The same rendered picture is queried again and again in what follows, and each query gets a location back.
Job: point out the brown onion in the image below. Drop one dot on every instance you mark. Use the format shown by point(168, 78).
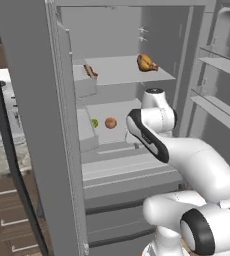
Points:
point(110, 123)

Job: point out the brown drawer cabinet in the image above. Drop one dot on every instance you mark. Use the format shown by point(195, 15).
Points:
point(7, 216)

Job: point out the green broccoli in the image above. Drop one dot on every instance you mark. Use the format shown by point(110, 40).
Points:
point(95, 123)

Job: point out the grey hob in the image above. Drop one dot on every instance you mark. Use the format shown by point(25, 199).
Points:
point(2, 110)

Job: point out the grey fridge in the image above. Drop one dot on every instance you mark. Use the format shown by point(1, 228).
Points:
point(127, 100)

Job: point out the grey fridge door with shelves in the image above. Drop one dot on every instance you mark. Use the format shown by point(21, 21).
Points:
point(220, 83)

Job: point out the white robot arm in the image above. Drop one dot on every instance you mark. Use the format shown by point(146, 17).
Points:
point(200, 166)

